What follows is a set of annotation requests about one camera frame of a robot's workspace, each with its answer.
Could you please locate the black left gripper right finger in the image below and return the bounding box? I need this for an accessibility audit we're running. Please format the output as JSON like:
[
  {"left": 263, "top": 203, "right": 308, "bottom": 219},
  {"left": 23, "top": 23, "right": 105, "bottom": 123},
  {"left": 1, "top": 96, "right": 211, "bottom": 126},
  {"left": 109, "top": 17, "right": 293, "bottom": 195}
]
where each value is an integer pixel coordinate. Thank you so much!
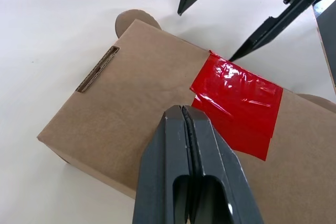
[{"left": 183, "top": 104, "right": 265, "bottom": 224}]

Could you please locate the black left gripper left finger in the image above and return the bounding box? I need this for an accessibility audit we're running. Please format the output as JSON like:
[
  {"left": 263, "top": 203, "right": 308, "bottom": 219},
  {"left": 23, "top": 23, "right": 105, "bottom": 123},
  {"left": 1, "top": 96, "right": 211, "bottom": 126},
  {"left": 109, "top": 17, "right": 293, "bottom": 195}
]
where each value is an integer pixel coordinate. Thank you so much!
[{"left": 133, "top": 104, "right": 194, "bottom": 224}]

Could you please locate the brown cardboard box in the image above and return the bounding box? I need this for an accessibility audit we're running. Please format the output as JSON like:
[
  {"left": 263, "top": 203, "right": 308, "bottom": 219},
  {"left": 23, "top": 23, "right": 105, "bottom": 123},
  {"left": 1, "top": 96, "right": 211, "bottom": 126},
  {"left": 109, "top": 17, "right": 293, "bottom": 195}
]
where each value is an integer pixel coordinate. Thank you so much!
[{"left": 36, "top": 8, "right": 336, "bottom": 224}]

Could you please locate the red tape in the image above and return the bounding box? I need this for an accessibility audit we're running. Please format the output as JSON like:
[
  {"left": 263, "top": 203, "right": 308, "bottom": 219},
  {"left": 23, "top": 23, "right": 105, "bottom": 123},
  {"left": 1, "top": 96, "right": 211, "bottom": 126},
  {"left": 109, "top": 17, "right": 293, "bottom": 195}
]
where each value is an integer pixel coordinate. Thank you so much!
[{"left": 189, "top": 49, "right": 284, "bottom": 162}]

